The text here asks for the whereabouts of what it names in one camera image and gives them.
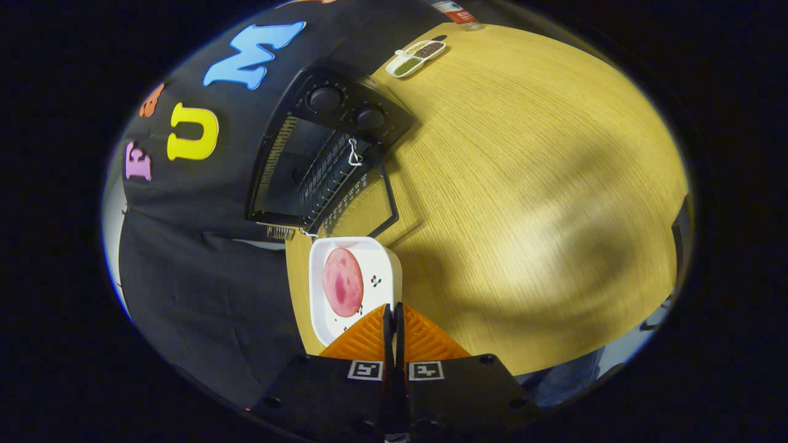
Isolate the pink meat slice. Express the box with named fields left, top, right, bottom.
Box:
left=322, top=247, right=364, bottom=318

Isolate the clear bottle with red label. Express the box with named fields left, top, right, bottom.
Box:
left=431, top=0, right=484, bottom=31

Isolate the blue trouser leg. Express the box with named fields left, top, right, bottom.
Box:
left=517, top=348, right=607, bottom=407

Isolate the black toaster oven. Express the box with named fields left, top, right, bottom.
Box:
left=245, top=58, right=416, bottom=241

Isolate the white square plate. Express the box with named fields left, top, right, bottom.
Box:
left=308, top=237, right=403, bottom=347

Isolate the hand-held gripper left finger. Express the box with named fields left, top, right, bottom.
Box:
left=252, top=303, right=398, bottom=439

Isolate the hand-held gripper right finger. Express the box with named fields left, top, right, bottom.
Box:
left=394, top=301, right=545, bottom=439

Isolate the black backdrop cloth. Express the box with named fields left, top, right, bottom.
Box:
left=102, top=0, right=468, bottom=407

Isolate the white divided dish with beans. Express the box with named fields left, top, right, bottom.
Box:
left=385, top=40, right=447, bottom=79

